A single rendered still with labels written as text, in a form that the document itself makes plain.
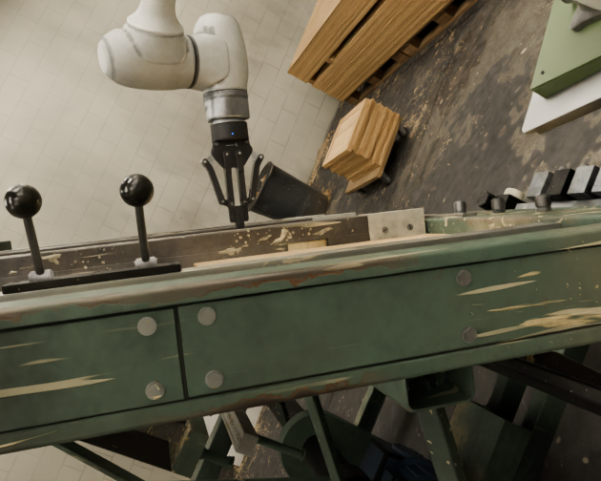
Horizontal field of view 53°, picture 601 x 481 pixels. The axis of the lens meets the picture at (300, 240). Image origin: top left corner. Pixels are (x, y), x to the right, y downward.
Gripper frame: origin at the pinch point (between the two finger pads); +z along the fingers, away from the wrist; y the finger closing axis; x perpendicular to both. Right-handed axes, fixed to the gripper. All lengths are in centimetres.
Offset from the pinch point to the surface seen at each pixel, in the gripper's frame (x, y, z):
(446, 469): 64, -10, 27
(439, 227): 12.8, -37.9, 5.1
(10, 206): 54, 32, -6
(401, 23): -324, -192, -131
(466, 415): -47, -72, 70
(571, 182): 29, -57, -1
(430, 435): 64, -9, 24
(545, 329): 74, -17, 11
